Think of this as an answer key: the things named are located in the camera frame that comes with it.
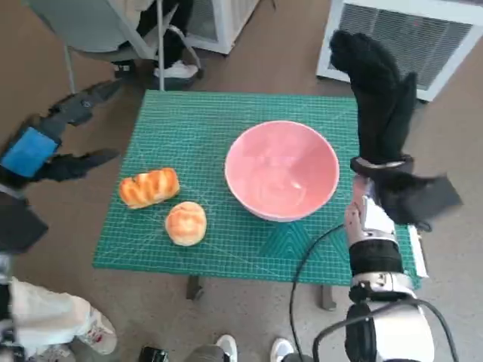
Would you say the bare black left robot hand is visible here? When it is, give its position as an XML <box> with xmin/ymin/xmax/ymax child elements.
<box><xmin>0</xmin><ymin>80</ymin><xmax>124</xmax><ymax>189</ymax></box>

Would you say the large white vented cabinet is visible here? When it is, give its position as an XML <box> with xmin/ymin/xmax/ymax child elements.
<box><xmin>315</xmin><ymin>0</ymin><xmax>483</xmax><ymax>103</ymax></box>

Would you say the white left robot foot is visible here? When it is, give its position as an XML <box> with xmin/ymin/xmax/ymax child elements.
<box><xmin>215</xmin><ymin>334</ymin><xmax>238</xmax><ymax>362</ymax></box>

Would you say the white right robot foot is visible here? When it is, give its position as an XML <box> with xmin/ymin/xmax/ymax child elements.
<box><xmin>271</xmin><ymin>338</ymin><xmax>294</xmax><ymax>362</ymax></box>

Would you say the pink bowl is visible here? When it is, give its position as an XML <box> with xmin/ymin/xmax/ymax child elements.
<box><xmin>224</xmin><ymin>120</ymin><xmax>340</xmax><ymax>222</ymax></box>

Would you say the small white vented cabinet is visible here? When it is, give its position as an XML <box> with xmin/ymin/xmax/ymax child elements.
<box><xmin>184</xmin><ymin>0</ymin><xmax>261</xmax><ymax>55</ymax></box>

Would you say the seated person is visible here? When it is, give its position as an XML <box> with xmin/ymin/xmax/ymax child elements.
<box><xmin>112</xmin><ymin>0</ymin><xmax>201</xmax><ymax>80</ymax></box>

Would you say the black table leg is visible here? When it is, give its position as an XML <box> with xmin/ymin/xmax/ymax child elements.
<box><xmin>319</xmin><ymin>284</ymin><xmax>337</xmax><ymax>311</ymax></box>
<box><xmin>186</xmin><ymin>275</ymin><xmax>205</xmax><ymax>302</ymax></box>

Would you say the black cable loop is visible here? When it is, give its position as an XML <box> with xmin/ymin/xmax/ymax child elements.
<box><xmin>312</xmin><ymin>297</ymin><xmax>460</xmax><ymax>362</ymax></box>

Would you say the green cutting mat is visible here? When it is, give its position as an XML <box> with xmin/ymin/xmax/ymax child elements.
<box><xmin>92</xmin><ymin>89</ymin><xmax>422</xmax><ymax>287</ymax></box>

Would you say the long toy bread loaf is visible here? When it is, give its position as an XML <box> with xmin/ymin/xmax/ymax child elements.
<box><xmin>119</xmin><ymin>167</ymin><xmax>180</xmax><ymax>210</ymax></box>

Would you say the small black box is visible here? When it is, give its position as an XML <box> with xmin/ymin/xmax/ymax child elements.
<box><xmin>140</xmin><ymin>345</ymin><xmax>169</xmax><ymax>362</ymax></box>

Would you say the white robot foot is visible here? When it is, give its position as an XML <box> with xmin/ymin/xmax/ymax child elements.
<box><xmin>215</xmin><ymin>334</ymin><xmax>238</xmax><ymax>362</ymax></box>
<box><xmin>271</xmin><ymin>338</ymin><xmax>294</xmax><ymax>362</ymax></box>

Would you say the grey chair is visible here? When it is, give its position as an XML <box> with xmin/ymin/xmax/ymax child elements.
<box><xmin>28</xmin><ymin>0</ymin><xmax>205</xmax><ymax>94</ymax></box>

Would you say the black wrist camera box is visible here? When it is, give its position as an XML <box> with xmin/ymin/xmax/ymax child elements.
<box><xmin>380</xmin><ymin>173</ymin><xmax>464</xmax><ymax>227</ymax></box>
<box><xmin>0</xmin><ymin>194</ymin><xmax>49</xmax><ymax>254</ymax></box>

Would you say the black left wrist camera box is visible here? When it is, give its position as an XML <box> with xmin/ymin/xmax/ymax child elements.
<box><xmin>0</xmin><ymin>194</ymin><xmax>49</xmax><ymax>254</ymax></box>

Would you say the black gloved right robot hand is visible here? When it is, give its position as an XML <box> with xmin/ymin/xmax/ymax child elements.
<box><xmin>329</xmin><ymin>29</ymin><xmax>418</xmax><ymax>167</ymax></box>

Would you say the long black cable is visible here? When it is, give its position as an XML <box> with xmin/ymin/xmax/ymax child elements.
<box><xmin>289</xmin><ymin>224</ymin><xmax>348</xmax><ymax>362</ymax></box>

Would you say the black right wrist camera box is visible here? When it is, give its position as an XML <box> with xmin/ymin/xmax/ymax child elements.
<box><xmin>380</xmin><ymin>173</ymin><xmax>464</xmax><ymax>227</ymax></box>

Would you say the round toy bread bun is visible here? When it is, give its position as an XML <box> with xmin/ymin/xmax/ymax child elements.
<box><xmin>165</xmin><ymin>201</ymin><xmax>208</xmax><ymax>247</ymax></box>

